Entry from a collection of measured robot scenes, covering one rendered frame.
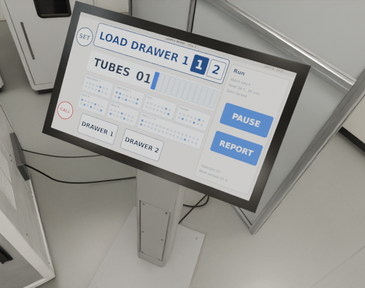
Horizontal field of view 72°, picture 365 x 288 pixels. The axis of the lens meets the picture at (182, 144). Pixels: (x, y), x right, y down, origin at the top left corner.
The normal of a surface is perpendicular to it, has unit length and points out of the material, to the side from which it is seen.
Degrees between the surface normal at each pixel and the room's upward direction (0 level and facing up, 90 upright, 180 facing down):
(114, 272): 3
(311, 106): 90
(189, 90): 50
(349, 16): 90
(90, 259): 0
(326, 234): 0
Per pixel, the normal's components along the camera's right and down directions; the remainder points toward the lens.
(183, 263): 0.20, -0.65
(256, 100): -0.18, 0.07
